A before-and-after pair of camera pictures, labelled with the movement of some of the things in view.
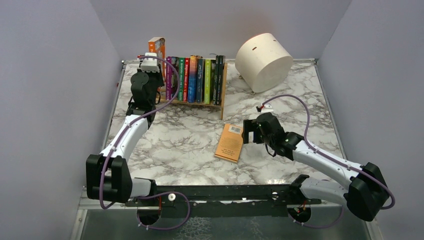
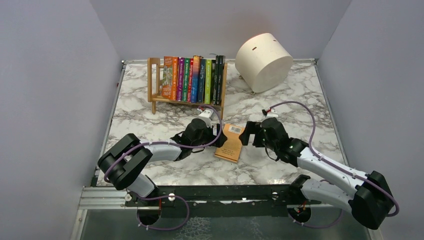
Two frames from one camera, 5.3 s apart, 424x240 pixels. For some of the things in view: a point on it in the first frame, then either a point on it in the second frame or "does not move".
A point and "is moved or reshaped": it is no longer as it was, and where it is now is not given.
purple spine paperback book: x=172 y=80 → x=180 y=81
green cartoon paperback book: x=181 y=79 is moved or reshaped
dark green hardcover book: x=221 y=59 does not move
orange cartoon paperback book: x=157 y=45 → x=170 y=77
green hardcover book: x=215 y=79 does not move
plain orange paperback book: x=230 y=143 does not move
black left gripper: x=149 y=72 → x=218 y=136
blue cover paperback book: x=192 y=78 is moved or reshaped
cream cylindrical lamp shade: x=263 y=63 does not move
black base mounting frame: x=223 y=201 does not move
